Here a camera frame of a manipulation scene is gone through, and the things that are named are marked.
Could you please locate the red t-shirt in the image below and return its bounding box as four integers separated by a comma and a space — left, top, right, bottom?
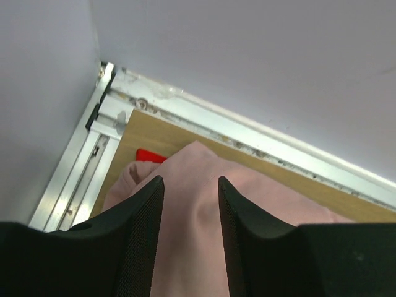
136, 148, 167, 164

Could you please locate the aluminium frame rail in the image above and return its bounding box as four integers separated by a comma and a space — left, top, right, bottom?
29, 63, 395, 231

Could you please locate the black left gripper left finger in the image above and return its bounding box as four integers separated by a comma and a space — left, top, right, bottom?
1, 176, 165, 296

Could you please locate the dusty pink graphic t-shirt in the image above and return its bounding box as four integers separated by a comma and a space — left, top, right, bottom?
103, 142, 347, 296

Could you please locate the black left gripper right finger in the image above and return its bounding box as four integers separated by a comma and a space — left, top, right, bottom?
218, 177, 395, 296

